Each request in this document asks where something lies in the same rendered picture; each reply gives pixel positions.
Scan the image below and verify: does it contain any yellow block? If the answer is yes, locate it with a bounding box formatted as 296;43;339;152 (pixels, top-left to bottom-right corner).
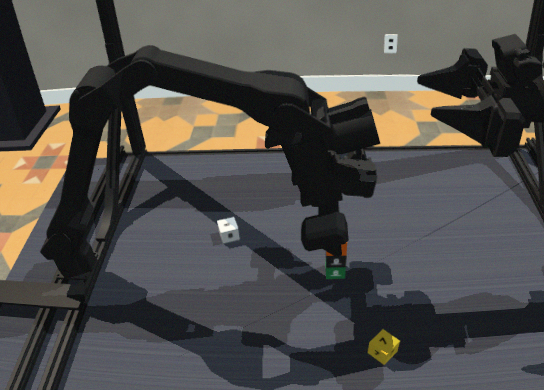
368;329;400;365

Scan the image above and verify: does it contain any green block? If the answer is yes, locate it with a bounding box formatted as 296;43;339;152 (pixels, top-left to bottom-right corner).
326;267;346;279

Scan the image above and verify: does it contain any orange block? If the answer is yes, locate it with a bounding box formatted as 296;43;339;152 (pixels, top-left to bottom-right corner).
326;242;347;256

